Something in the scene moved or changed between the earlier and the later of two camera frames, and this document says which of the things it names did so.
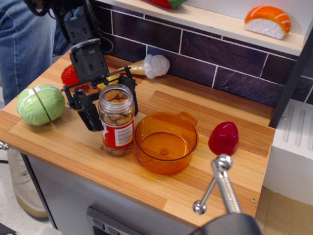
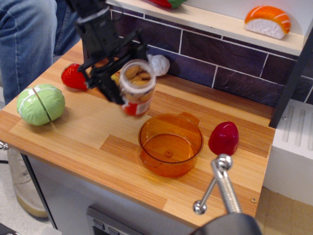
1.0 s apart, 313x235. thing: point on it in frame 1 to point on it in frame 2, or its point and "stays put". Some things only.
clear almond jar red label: x=117 y=110 to x=138 y=79
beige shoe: x=27 y=193 stays put
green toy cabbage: x=40 y=105 stays put
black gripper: x=90 y=69 to x=104 y=54
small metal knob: x=4 y=146 stays put
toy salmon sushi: x=268 y=21 stays put
